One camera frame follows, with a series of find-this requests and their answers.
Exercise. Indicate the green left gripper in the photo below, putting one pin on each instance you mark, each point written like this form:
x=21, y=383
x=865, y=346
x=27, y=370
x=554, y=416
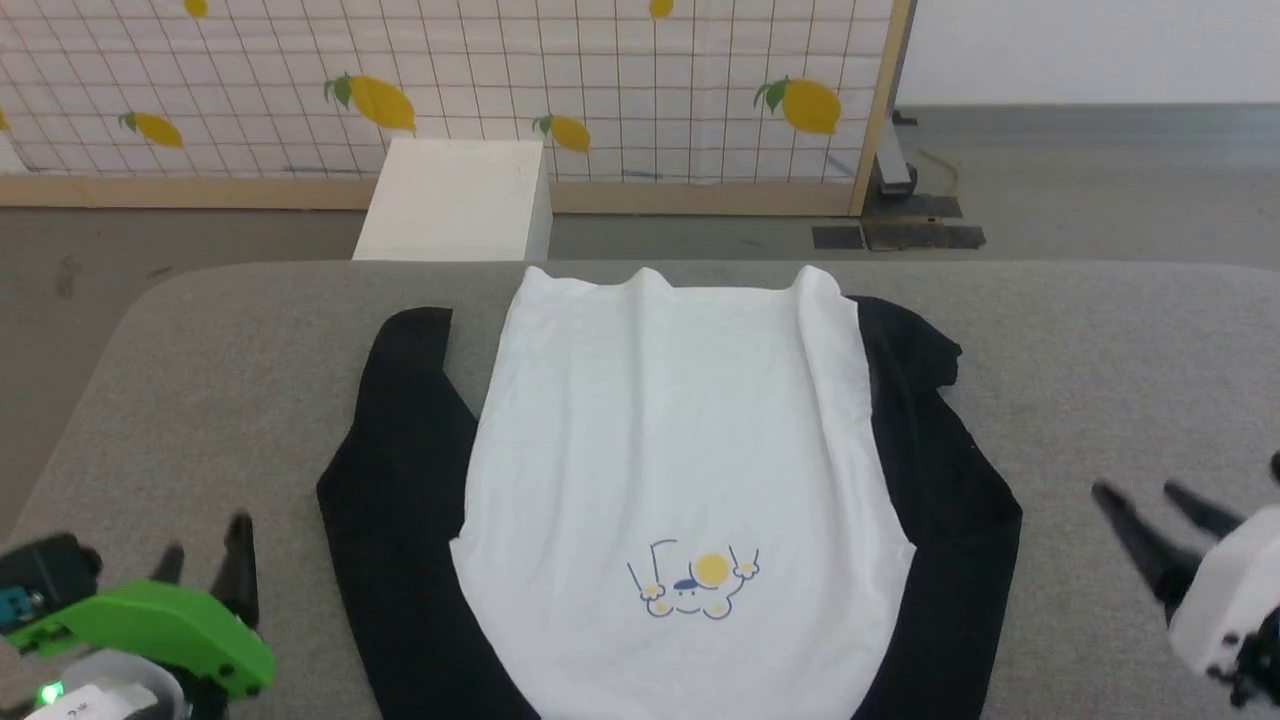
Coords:
x=150, y=620

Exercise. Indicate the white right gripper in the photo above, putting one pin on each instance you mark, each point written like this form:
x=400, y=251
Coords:
x=1235, y=590

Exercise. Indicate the black and white shirt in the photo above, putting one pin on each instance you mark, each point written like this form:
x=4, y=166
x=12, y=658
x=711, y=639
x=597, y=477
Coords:
x=680, y=430

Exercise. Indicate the long black floor mat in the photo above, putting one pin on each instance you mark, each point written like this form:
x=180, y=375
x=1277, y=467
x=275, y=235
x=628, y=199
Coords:
x=925, y=236

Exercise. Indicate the dark square floor mat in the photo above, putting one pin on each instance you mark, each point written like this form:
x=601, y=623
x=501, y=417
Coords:
x=915, y=208

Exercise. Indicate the white box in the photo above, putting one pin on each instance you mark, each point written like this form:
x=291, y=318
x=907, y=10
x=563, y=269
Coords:
x=455, y=200

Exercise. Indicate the small black floor mat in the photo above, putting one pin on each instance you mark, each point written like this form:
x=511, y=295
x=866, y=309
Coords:
x=838, y=237

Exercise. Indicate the grey metal screen foot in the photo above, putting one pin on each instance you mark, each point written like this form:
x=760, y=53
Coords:
x=893, y=165

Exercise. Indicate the white partition board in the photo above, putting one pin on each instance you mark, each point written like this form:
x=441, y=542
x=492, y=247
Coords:
x=1090, y=50

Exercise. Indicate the lemon print partition screen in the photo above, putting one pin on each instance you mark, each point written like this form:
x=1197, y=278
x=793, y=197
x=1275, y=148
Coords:
x=620, y=60

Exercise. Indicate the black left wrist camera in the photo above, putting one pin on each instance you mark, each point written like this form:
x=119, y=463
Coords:
x=45, y=575

